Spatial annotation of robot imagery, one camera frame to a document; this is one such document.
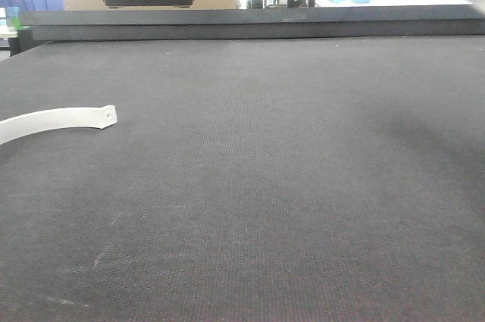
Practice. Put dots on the green small cup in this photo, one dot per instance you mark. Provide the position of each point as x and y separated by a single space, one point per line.
15 24

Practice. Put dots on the white curved PVC pipe piece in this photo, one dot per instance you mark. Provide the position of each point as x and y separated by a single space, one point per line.
56 119

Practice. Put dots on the blue small cup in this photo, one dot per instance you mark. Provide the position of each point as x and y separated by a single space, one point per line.
12 12

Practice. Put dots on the black foam board stack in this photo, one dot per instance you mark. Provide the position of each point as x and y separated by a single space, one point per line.
283 23

